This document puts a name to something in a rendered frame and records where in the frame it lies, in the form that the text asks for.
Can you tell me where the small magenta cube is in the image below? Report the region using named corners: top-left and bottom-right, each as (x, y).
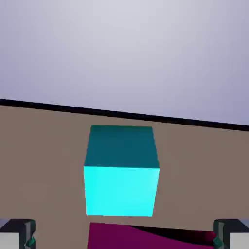
top-left (87, 222), bottom-right (217, 249)

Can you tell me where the small cyan cube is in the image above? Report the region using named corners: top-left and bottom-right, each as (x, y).
top-left (83, 124), bottom-right (160, 217)

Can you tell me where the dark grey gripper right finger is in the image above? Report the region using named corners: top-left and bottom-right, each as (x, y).
top-left (213, 218), bottom-right (249, 249)

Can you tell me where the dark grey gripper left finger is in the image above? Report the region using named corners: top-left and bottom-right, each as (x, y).
top-left (0, 218), bottom-right (36, 249)

